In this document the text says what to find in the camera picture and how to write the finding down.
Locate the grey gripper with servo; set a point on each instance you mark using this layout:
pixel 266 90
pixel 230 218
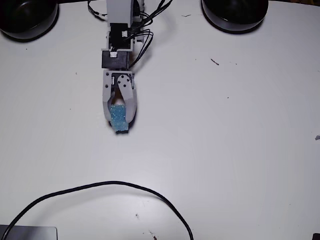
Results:
pixel 107 80

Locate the black bowl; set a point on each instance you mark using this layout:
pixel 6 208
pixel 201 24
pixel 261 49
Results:
pixel 25 20
pixel 235 15

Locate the grey monitor stand base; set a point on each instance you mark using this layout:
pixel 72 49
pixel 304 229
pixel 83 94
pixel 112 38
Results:
pixel 32 233

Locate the blue cube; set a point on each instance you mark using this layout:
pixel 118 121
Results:
pixel 118 117

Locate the black flat object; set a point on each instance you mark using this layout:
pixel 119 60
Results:
pixel 317 237

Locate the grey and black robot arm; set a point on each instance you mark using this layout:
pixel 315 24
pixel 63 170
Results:
pixel 117 12

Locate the small grey scrap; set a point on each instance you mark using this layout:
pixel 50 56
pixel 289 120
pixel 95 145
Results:
pixel 317 137

